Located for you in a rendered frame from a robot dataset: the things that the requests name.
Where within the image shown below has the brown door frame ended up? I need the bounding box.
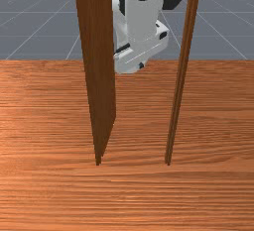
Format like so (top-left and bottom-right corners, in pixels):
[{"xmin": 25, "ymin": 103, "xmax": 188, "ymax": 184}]
[{"xmin": 164, "ymin": 0, "xmax": 203, "ymax": 167}]

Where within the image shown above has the brown door leaf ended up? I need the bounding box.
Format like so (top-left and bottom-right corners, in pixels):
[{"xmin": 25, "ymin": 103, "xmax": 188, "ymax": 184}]
[{"xmin": 72, "ymin": 0, "xmax": 117, "ymax": 167}]

